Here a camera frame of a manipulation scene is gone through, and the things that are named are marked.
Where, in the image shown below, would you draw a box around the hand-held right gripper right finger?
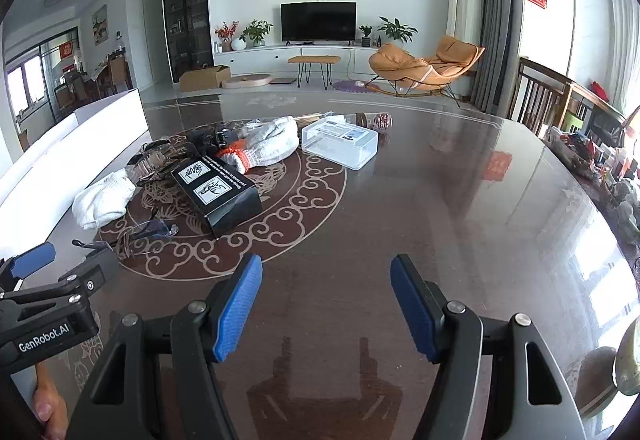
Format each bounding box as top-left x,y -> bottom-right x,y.
390,254 -> 586,440

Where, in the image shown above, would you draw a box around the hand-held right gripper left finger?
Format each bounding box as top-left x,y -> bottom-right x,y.
65,254 -> 264,440

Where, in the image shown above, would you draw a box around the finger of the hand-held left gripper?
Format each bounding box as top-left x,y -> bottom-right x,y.
0,241 -> 57,295
10,251 -> 121,308

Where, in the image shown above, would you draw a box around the clear safety glasses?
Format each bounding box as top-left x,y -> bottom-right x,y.
71,218 -> 179,262

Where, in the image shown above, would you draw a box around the white cloth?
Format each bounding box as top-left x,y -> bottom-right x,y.
71,170 -> 137,231

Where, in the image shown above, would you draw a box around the black box with hand pictures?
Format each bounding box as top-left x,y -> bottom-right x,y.
170,156 -> 263,239

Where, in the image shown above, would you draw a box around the clear hair claw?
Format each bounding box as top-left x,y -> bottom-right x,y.
165,141 -> 202,167

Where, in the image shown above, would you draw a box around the black gadget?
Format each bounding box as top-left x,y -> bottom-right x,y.
187,122 -> 239,156

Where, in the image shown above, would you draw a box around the white knit gloves orange cuff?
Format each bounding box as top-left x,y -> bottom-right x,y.
216,116 -> 301,174

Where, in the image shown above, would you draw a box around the clear plastic box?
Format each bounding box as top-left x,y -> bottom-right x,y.
300,116 -> 379,171

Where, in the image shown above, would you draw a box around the clear bottle with brown contents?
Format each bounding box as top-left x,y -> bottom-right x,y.
352,112 -> 394,133

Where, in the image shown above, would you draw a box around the pack of cotton swabs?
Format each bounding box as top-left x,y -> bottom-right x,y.
294,111 -> 335,126

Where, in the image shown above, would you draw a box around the person's left hand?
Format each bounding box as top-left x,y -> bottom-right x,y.
34,362 -> 68,427

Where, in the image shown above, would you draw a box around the grey round object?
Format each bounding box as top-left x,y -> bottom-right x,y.
562,330 -> 640,416

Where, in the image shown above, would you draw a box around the brown cardboard box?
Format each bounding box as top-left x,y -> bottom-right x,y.
179,65 -> 232,92

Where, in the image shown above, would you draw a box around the beige round pet bed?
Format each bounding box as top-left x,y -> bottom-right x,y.
221,74 -> 273,91

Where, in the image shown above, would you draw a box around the purple floor mat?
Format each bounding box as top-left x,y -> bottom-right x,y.
332,80 -> 381,93

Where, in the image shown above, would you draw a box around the pile of assorted clutter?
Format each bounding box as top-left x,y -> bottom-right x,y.
545,120 -> 640,246

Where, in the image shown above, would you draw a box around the orange lounge rocking chair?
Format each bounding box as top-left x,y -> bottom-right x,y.
369,35 -> 486,108

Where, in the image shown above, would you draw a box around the dark wooden slatted chair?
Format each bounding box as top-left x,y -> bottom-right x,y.
507,56 -> 573,138

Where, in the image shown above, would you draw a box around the white television cabinet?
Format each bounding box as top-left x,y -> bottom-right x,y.
212,45 -> 386,78

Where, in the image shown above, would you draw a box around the orange bench with black legs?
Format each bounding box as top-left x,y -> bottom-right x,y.
287,55 -> 342,89

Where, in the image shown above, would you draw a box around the dark wooden chair with clutter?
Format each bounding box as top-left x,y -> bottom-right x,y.
570,82 -> 631,141

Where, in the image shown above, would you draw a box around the red flowers in vase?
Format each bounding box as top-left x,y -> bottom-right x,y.
215,21 -> 240,53

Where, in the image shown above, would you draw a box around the dark glass display cabinet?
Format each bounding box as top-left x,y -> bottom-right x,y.
161,0 -> 210,84

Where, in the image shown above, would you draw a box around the green leafy potted plant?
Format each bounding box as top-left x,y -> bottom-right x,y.
241,19 -> 274,48

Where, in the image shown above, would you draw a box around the large green potted plant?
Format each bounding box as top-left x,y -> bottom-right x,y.
377,16 -> 418,46

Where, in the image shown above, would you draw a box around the black flat television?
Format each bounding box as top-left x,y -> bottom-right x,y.
280,1 -> 358,46

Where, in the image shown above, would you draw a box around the grey curtain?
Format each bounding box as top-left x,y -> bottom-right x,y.
470,0 -> 523,116

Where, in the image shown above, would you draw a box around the white sheer curtain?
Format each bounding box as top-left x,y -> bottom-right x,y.
607,0 -> 640,116

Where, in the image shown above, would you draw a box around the framed wall painting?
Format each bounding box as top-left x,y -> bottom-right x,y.
92,4 -> 109,46

